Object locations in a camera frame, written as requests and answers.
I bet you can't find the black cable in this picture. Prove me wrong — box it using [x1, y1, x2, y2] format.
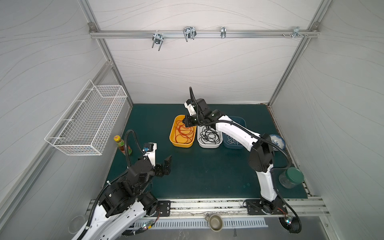
[199, 125, 221, 145]

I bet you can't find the red cable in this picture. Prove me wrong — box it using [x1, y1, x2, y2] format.
[173, 119, 196, 144]

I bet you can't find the white cable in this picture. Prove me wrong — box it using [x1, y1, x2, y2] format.
[225, 134, 241, 146]

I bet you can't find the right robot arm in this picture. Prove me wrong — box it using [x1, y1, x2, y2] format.
[183, 97, 292, 215]

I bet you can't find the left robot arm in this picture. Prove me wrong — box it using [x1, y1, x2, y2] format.
[74, 156, 172, 240]

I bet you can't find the white plastic tray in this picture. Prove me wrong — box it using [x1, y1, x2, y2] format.
[197, 126, 223, 149]

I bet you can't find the yellow plastic tray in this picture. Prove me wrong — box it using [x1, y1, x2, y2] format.
[169, 115, 197, 148]

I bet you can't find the sauce bottle yellow cap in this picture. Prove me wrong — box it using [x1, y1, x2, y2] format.
[114, 135, 132, 155]

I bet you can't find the blue plastic tray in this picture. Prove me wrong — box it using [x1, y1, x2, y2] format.
[223, 116, 247, 150]

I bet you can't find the blue white ceramic bowl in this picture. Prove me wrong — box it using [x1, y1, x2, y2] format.
[270, 134, 286, 151]

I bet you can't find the clear glass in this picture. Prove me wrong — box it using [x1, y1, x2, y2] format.
[68, 216, 86, 235]

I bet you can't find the middle metal u-bolt clamp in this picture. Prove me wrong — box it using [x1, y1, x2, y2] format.
[183, 27, 197, 42]

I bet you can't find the metal u-bolt clamp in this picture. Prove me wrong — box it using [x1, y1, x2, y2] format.
[183, 27, 197, 42]
[152, 33, 164, 51]

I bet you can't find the olive green cup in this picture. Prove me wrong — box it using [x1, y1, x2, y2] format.
[205, 213, 224, 232]

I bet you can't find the left metal u-bolt clamp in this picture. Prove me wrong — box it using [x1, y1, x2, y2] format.
[152, 33, 164, 51]

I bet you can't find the green lid glass jar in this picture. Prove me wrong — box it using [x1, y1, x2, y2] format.
[279, 167, 304, 189]

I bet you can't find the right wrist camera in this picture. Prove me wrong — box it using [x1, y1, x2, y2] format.
[184, 102, 197, 116]

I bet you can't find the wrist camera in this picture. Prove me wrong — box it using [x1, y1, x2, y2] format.
[143, 143, 157, 167]
[184, 102, 197, 116]

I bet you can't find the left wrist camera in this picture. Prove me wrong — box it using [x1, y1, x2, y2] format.
[143, 143, 157, 167]

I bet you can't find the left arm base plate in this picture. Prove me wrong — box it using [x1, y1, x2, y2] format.
[150, 201, 171, 217]

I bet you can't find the white vented cable duct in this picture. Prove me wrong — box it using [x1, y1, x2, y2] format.
[152, 218, 268, 230]

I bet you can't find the white wire basket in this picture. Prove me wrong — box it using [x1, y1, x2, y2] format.
[45, 80, 127, 156]

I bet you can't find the small metal bracket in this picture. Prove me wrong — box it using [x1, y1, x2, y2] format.
[221, 27, 227, 39]

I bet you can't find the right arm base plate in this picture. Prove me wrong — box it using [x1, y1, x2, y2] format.
[243, 198, 288, 216]

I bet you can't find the right metal hook bracket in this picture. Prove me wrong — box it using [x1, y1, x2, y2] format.
[282, 27, 309, 39]

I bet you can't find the horizontal metal rail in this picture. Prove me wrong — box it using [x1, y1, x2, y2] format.
[90, 29, 321, 39]

